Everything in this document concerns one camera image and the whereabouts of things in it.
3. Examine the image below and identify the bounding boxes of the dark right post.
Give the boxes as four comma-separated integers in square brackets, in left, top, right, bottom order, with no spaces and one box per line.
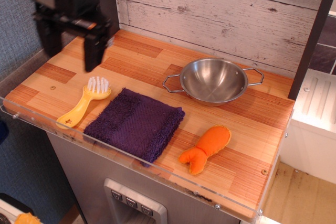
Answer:
[288,0,333,100]

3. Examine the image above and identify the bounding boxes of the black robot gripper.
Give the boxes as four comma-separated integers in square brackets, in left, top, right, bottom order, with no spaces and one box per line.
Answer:
[32,0,113,72]

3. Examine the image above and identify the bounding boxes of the purple folded cloth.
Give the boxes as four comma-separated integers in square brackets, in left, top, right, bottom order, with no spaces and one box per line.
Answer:
[84,88,185,167]

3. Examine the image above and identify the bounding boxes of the orange object bottom left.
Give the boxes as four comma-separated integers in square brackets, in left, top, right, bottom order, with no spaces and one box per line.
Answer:
[1,213,42,224]

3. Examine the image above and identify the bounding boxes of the clear acrylic front guard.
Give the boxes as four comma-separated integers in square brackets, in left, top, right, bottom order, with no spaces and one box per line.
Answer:
[3,90,294,223]

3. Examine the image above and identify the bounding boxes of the silver dispenser panel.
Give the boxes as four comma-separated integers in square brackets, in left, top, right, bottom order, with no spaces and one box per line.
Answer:
[104,178,168,223]

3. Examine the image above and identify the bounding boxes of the yellow dish brush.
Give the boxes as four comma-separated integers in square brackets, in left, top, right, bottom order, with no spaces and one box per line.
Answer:
[56,76,111,130]

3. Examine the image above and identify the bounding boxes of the silver two-handled pot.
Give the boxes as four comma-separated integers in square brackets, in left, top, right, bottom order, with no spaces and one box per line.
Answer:
[162,58,264,106]

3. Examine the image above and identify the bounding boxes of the grey toy fridge cabinet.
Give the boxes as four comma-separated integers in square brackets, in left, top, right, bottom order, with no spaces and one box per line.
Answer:
[47,133,240,223]

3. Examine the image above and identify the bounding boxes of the orange plush fish toy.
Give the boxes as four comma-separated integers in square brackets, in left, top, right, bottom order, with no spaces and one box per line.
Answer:
[178,125,232,175]

